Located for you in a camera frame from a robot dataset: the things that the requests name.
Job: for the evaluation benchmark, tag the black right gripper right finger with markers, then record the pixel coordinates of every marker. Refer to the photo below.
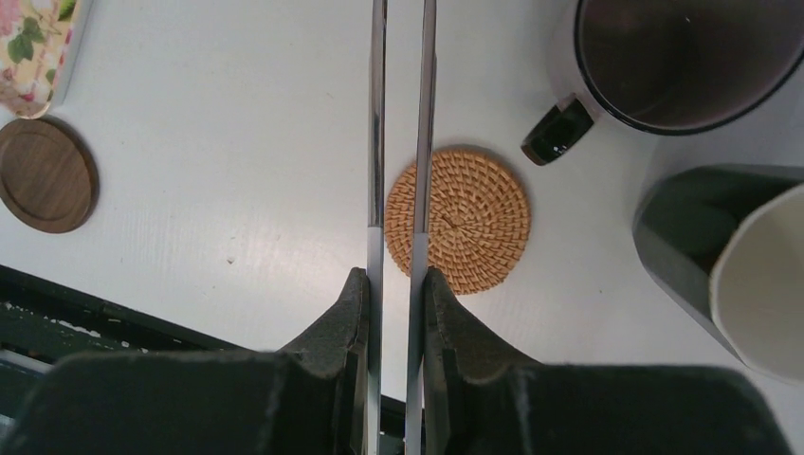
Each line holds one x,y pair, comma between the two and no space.
484,396

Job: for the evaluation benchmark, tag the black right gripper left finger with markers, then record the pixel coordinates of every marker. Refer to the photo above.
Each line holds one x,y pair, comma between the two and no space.
307,398

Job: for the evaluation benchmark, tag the silver metal tongs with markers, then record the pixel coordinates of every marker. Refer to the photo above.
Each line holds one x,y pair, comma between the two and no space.
398,221

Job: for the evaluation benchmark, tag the dark cup white interior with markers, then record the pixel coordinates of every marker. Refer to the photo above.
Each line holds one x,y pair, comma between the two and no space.
726,243

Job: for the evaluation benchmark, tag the purple mug black handle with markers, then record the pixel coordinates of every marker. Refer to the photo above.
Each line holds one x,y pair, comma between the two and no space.
668,68

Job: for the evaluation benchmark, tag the floral dessert tray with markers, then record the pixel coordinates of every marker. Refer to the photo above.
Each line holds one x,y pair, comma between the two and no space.
40,43

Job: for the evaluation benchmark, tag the woven rattan coaster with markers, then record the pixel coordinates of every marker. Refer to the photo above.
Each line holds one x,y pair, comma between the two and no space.
479,219

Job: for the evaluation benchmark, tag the dark wooden coaster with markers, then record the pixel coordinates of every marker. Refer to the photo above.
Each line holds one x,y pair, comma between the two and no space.
49,178

